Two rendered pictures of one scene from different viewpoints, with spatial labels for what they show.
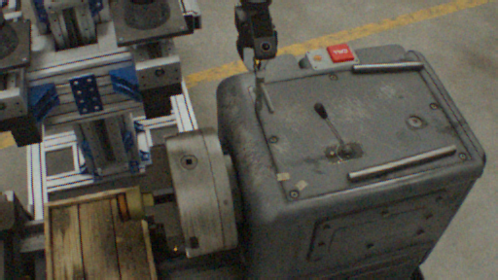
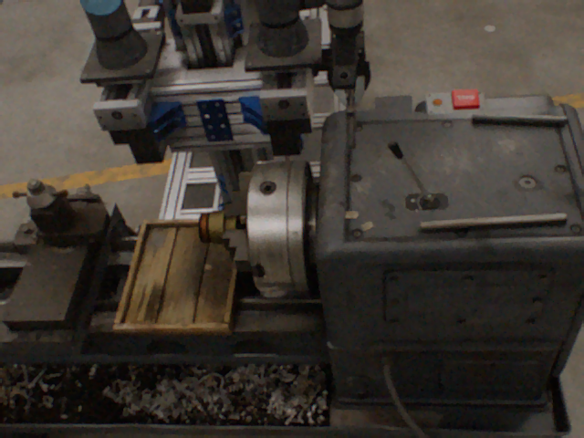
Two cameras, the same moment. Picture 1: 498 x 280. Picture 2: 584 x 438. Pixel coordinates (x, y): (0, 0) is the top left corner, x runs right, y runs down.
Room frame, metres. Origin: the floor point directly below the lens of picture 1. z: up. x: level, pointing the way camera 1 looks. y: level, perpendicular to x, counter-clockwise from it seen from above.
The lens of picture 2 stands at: (-0.17, -0.38, 2.30)
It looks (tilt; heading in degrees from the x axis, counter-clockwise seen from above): 49 degrees down; 27
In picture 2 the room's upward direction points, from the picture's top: 10 degrees counter-clockwise
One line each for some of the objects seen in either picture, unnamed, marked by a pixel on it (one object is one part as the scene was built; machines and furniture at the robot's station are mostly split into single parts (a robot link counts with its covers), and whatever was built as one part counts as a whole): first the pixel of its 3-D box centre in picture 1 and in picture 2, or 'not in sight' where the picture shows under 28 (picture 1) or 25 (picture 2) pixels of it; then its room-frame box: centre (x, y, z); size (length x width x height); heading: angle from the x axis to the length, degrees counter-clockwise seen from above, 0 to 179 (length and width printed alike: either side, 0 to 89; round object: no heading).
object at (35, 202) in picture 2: not in sight; (39, 193); (0.64, 0.75, 1.13); 0.08 x 0.08 x 0.03
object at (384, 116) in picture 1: (339, 161); (447, 221); (0.86, -0.25, 1.06); 0.59 x 0.48 x 0.39; 106
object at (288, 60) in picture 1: (280, 69); (393, 110); (1.02, -0.08, 1.24); 0.09 x 0.08 x 0.03; 106
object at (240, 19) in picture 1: (254, 15); (347, 42); (0.92, 0.00, 1.49); 0.09 x 0.08 x 0.12; 16
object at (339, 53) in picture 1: (339, 53); (465, 100); (1.07, -0.24, 1.26); 0.06 x 0.06 x 0.02; 16
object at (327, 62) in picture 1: (331, 63); (454, 110); (1.06, -0.22, 1.23); 0.13 x 0.08 x 0.05; 106
